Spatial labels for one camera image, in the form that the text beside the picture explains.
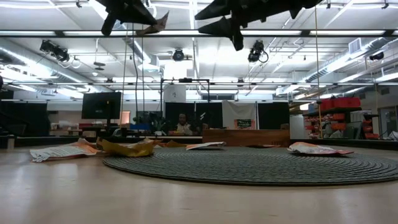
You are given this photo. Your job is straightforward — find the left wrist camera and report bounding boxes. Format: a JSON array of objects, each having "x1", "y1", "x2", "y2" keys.
[{"x1": 101, "y1": 11, "x2": 121, "y2": 36}]

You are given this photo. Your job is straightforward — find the yellow hanging rope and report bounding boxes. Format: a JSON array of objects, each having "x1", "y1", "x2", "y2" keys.
[{"x1": 313, "y1": 6, "x2": 323, "y2": 139}]

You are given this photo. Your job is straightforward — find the person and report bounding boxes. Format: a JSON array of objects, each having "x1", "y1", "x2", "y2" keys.
[{"x1": 174, "y1": 113, "x2": 195, "y2": 136}]

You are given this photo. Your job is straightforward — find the white sign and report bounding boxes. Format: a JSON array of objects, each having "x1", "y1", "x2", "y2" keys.
[{"x1": 164, "y1": 85, "x2": 187, "y2": 103}]

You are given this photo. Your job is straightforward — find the black hanging cable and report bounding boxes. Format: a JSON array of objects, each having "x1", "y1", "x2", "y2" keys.
[{"x1": 132, "y1": 23, "x2": 139, "y2": 124}]

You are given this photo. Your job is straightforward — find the wooden tea box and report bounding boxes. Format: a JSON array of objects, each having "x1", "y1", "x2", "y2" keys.
[{"x1": 201, "y1": 129, "x2": 290, "y2": 147}]

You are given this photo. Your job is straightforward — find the red storage bin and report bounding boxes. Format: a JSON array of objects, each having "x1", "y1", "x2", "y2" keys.
[{"x1": 320, "y1": 97, "x2": 361, "y2": 110}]

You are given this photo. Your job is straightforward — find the black background rig frame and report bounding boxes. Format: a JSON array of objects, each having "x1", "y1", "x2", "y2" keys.
[{"x1": 160, "y1": 77, "x2": 211, "y2": 105}]

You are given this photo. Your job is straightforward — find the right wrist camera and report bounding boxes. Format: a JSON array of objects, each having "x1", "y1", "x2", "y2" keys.
[{"x1": 229, "y1": 27, "x2": 245, "y2": 52}]

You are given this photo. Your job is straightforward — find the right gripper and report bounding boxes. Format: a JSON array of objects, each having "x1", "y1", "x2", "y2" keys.
[{"x1": 195, "y1": 0, "x2": 293, "y2": 35}]

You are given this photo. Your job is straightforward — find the yellow tea packet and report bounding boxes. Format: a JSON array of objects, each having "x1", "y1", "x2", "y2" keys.
[{"x1": 95, "y1": 136, "x2": 155, "y2": 157}]

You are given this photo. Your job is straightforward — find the white ceiling vent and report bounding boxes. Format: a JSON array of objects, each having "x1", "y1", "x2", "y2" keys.
[{"x1": 348, "y1": 37, "x2": 363, "y2": 54}]

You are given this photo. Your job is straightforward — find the round grey woven placemat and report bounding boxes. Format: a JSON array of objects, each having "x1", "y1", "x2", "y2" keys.
[{"x1": 102, "y1": 146, "x2": 398, "y2": 187}]

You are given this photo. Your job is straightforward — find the blue box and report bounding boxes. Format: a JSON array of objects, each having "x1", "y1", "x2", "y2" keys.
[{"x1": 129, "y1": 123, "x2": 154, "y2": 131}]

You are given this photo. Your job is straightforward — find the red tea packet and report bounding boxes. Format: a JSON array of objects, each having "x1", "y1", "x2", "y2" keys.
[{"x1": 287, "y1": 146, "x2": 354, "y2": 156}]

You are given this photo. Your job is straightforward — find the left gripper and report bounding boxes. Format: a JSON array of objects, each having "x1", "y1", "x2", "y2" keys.
[{"x1": 95, "y1": 0, "x2": 158, "y2": 26}]

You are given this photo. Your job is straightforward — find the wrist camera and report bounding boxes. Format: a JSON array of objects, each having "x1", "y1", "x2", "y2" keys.
[
  {"x1": 229, "y1": 27, "x2": 245, "y2": 52},
  {"x1": 101, "y1": 11, "x2": 121, "y2": 36}
]

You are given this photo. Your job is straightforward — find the shelf rack with orange bins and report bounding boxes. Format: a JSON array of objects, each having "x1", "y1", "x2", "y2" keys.
[{"x1": 303, "y1": 107, "x2": 381, "y2": 140}]

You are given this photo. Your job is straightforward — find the black computer monitor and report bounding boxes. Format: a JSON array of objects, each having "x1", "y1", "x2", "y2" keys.
[{"x1": 81, "y1": 91, "x2": 122, "y2": 120}]

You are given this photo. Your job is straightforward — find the white container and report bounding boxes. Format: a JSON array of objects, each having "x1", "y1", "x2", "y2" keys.
[{"x1": 289, "y1": 114, "x2": 309, "y2": 140}]

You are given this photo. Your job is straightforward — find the black beam with lights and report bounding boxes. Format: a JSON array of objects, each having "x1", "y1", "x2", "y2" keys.
[{"x1": 0, "y1": 29, "x2": 398, "y2": 39}]

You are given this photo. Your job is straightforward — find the black aluminium table frame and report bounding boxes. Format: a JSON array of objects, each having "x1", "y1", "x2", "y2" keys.
[{"x1": 0, "y1": 136, "x2": 398, "y2": 151}]

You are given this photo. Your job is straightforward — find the black curtain panel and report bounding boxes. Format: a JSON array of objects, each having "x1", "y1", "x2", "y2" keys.
[
  {"x1": 257, "y1": 101, "x2": 290, "y2": 130},
  {"x1": 164, "y1": 101, "x2": 223, "y2": 130},
  {"x1": 0, "y1": 90, "x2": 50, "y2": 138}
]

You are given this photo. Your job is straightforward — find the white hanging cloth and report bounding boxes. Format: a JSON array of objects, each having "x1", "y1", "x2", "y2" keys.
[{"x1": 222, "y1": 101, "x2": 257, "y2": 130}]

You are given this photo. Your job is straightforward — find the black background robot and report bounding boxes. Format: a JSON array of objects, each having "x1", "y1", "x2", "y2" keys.
[{"x1": 134, "y1": 110, "x2": 177, "y2": 134}]

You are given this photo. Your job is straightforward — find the silver air duct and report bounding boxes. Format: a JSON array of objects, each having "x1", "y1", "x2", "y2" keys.
[
  {"x1": 303, "y1": 37, "x2": 398, "y2": 83},
  {"x1": 0, "y1": 39, "x2": 83, "y2": 83}
]

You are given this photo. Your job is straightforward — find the thin black ceiling rail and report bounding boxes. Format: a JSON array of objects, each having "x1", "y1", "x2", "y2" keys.
[{"x1": 0, "y1": 82, "x2": 398, "y2": 87}]

